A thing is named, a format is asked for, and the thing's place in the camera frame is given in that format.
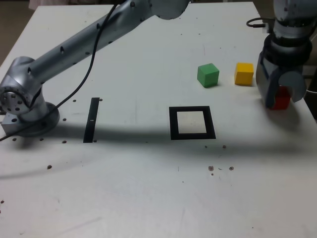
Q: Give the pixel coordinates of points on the yellow cube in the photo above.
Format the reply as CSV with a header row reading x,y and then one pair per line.
x,y
244,75

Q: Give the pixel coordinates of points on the green cube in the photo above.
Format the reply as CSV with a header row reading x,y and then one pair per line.
x,y
208,77

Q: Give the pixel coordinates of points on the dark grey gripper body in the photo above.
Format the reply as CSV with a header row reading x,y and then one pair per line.
x,y
288,68

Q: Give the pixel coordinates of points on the black tape square outline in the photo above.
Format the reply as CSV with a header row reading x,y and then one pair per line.
x,y
173,124

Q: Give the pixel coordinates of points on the black tape strip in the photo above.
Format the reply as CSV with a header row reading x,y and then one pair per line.
x,y
91,119

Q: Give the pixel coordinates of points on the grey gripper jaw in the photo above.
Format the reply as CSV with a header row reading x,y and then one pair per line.
x,y
294,83
267,84

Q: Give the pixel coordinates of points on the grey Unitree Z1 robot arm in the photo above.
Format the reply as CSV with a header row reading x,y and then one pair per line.
x,y
74,44

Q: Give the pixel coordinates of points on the red cube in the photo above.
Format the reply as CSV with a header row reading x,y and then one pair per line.
x,y
282,101

